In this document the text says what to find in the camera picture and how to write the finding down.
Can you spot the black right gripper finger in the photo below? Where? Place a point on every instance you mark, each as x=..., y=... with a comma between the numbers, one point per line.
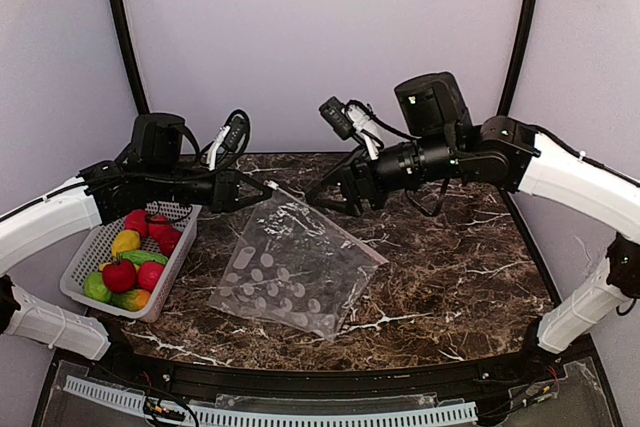
x=340, y=177
x=346, y=206

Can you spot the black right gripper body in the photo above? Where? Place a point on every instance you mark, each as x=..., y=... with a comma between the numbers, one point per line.
x=363, y=183

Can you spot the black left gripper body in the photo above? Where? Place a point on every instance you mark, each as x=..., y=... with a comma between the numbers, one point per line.
x=223, y=191

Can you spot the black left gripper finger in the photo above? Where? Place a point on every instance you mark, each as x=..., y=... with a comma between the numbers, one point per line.
x=250, y=187
x=247, y=201

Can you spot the clear zip top bag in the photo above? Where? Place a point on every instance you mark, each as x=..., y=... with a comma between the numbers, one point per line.
x=294, y=266

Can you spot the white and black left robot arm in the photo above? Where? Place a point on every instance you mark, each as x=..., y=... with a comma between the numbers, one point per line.
x=149, y=169

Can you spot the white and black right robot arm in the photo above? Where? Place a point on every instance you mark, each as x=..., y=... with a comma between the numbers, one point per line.
x=443, y=144

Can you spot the red toy fruit right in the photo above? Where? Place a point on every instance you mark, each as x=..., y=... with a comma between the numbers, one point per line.
x=168, y=241

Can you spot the red toy fruit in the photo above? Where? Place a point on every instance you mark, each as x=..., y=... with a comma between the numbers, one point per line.
x=168, y=241
x=149, y=274

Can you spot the red toy apple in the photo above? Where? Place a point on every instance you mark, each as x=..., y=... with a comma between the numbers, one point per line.
x=137, y=221

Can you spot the yellow toy lemon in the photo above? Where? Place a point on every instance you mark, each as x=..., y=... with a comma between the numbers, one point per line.
x=125, y=241

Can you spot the red toy fruit front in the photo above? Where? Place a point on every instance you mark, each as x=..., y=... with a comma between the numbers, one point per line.
x=149, y=274

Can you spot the red toy tomato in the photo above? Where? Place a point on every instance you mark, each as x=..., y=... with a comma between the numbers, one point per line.
x=120, y=276

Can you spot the green orange toy mango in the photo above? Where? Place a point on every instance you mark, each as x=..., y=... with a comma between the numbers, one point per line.
x=133, y=300

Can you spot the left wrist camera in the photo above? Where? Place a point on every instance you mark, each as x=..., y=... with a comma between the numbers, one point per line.
x=229, y=144

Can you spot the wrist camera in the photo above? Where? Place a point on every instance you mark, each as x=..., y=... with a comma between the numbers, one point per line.
x=229, y=144
x=354, y=121

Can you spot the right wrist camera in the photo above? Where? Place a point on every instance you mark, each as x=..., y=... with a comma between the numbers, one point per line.
x=354, y=121

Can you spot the black front rail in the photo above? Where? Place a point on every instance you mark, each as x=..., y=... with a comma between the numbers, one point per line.
x=200, y=354

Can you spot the white slotted cable duct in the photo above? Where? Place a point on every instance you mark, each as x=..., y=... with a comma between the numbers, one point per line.
x=135, y=403

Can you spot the black left frame post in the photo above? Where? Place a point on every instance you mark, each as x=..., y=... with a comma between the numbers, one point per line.
x=128, y=56

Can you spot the black frame post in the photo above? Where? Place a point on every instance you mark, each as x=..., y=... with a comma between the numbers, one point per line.
x=525, y=21
x=128, y=56

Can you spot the black right frame post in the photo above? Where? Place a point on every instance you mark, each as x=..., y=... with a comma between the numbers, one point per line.
x=525, y=21

